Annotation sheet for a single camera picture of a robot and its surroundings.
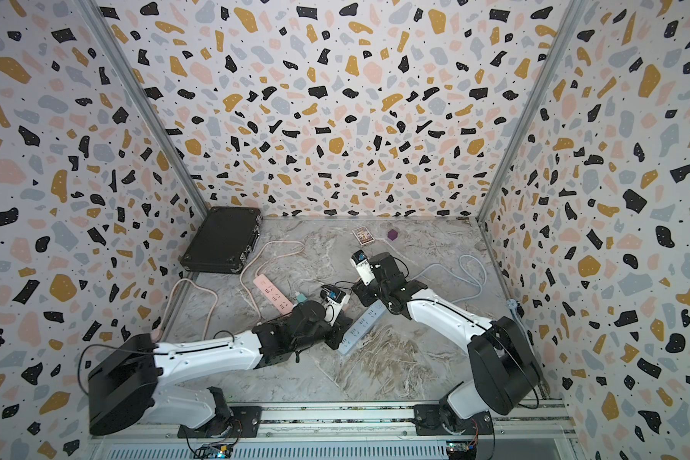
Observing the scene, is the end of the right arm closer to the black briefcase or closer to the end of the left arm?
the end of the left arm

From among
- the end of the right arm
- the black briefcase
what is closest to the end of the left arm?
the end of the right arm

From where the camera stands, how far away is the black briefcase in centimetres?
102
